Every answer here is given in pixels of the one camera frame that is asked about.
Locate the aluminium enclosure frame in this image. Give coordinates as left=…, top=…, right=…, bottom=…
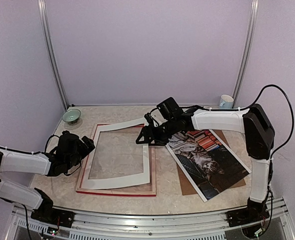
left=11, top=0, right=295, bottom=240

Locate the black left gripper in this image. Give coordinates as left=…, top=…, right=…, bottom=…
left=66, top=135, right=95, bottom=170

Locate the green ceramic bowl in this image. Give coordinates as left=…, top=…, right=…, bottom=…
left=62, top=109, right=81, bottom=124

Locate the cat and books photo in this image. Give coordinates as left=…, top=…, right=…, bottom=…
left=166, top=129, right=251, bottom=202

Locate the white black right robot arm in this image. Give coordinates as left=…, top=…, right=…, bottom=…
left=135, top=97, right=289, bottom=222

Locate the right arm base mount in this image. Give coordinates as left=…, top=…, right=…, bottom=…
left=226, top=194, right=271, bottom=228

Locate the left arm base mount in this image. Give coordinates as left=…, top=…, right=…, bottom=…
left=31, top=204, right=75, bottom=228

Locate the white mat board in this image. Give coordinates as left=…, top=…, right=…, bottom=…
left=83, top=117, right=151, bottom=191

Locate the light blue ceramic mug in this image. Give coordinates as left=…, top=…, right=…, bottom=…
left=219, top=94, right=234, bottom=109

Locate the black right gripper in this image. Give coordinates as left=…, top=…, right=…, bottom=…
left=135, top=117, right=178, bottom=146

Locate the red wooden picture frame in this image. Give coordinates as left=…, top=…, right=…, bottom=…
left=75, top=122, right=157, bottom=198

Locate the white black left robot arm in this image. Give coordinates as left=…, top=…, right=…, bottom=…
left=0, top=131, right=95, bottom=223

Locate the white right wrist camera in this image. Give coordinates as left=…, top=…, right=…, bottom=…
left=144, top=112, right=161, bottom=127

